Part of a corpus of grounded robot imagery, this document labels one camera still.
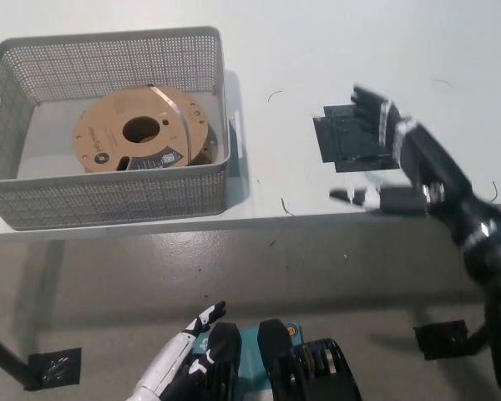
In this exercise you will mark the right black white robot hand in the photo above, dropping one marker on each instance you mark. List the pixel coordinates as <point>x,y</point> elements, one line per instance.
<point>434,167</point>

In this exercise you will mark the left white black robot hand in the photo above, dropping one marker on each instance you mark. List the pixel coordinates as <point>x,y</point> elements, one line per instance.
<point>169,361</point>

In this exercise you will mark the cardboard filament spool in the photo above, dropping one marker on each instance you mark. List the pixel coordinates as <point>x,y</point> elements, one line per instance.
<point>104,133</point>

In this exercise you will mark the black square spool stand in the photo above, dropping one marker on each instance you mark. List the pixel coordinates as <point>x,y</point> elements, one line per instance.
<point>342,142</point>

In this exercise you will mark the black teal robot body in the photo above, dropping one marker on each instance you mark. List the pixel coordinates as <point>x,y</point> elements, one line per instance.
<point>273,342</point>

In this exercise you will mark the black table leg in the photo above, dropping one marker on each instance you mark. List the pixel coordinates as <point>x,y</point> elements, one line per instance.
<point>478,340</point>
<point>8,359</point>

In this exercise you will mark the grey perforated plastic basket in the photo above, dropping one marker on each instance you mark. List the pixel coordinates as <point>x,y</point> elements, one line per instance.
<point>108,196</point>

